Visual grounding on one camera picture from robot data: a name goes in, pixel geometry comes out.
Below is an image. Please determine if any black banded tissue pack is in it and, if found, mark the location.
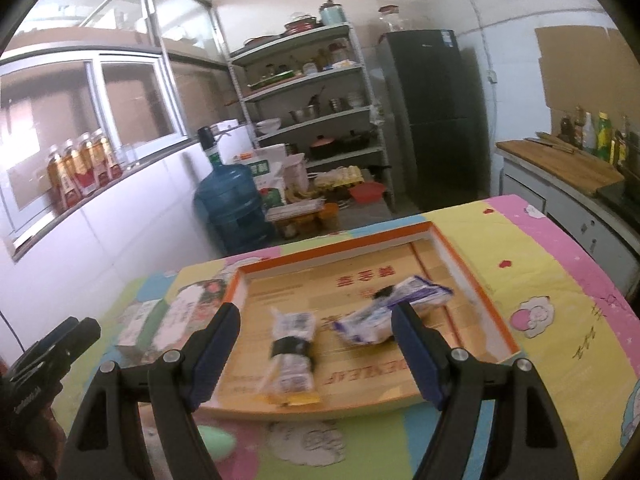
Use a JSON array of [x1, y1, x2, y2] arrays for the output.
[[267, 307, 323, 406]]

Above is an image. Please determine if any dark refrigerator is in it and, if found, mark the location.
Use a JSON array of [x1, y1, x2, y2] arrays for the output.
[[375, 29, 493, 211]]

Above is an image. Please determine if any orange cardboard box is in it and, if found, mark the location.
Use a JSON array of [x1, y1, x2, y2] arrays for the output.
[[200, 219, 521, 418]]

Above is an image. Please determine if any stack of flat boxes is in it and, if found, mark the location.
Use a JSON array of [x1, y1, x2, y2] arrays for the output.
[[265, 200, 341, 238]]

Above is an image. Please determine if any black water pump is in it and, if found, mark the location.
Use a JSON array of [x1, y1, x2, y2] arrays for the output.
[[198, 126, 236, 153]]

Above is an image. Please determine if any white appliance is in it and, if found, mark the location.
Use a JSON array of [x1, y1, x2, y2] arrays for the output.
[[210, 119, 256, 161]]

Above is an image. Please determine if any wooden cutting board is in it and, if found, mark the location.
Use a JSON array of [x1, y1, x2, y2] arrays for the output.
[[495, 137, 626, 198]]

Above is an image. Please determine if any blue water jug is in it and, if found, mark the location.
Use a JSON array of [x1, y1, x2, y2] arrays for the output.
[[194, 147, 273, 256]]

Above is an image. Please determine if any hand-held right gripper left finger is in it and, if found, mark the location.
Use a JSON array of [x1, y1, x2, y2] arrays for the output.
[[60, 301, 243, 480]]

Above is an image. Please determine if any teal canister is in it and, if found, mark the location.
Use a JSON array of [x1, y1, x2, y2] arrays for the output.
[[320, 2, 348, 26]]

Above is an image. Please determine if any grey metal shelf rack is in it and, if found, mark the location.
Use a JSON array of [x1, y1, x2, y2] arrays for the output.
[[227, 22, 396, 211]]

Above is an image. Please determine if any red plastic basin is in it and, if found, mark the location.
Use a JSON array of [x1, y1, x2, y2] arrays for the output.
[[348, 182, 387, 204]]

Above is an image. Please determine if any green white carton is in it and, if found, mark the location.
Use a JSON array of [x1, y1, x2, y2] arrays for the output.
[[232, 145, 288, 196]]

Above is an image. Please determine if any red pot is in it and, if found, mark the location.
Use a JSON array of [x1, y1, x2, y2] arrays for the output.
[[310, 135, 346, 158]]

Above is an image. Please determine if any floral tissue pack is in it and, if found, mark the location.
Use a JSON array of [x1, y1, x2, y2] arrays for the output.
[[150, 282, 236, 356]]

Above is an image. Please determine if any purple tissue pack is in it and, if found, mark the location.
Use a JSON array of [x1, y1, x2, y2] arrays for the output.
[[332, 275, 453, 346]]

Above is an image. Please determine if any kitchen knife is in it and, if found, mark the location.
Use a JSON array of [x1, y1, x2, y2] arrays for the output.
[[524, 132, 581, 153]]

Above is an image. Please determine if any black cooktop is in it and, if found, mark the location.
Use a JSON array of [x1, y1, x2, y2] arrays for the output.
[[595, 180, 640, 221]]

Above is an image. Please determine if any egg tray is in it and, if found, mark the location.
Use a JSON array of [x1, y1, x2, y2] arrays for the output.
[[315, 165, 366, 191]]

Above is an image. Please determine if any grey kitchen cabinet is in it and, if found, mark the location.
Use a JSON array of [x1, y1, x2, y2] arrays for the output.
[[500, 155, 640, 296]]

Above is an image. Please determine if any glass jar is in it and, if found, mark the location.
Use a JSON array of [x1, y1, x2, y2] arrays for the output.
[[378, 6, 408, 33]]

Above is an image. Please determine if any cardboard sheet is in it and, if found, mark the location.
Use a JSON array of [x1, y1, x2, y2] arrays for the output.
[[535, 22, 640, 111]]

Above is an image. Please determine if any yellow green bottle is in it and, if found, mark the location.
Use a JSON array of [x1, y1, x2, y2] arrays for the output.
[[596, 112, 614, 161]]

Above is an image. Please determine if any aluminium sliding window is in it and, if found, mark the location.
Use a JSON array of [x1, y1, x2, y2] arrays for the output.
[[0, 47, 191, 261]]

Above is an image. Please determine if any white bottle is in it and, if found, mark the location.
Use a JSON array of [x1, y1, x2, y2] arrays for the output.
[[582, 112, 598, 153]]

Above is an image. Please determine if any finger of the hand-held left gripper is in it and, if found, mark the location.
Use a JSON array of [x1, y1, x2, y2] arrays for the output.
[[32, 316, 81, 356], [52, 317, 101, 376]]

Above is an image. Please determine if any dark oil bottle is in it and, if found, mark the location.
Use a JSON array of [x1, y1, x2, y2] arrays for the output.
[[612, 130, 629, 167]]

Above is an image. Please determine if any black cable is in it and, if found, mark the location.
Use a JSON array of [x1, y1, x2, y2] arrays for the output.
[[0, 310, 26, 357]]

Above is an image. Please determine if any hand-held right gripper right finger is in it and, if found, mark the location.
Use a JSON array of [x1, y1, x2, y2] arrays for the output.
[[391, 302, 581, 480]]

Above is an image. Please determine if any black pan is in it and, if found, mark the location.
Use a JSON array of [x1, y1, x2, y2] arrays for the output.
[[345, 130, 378, 151]]

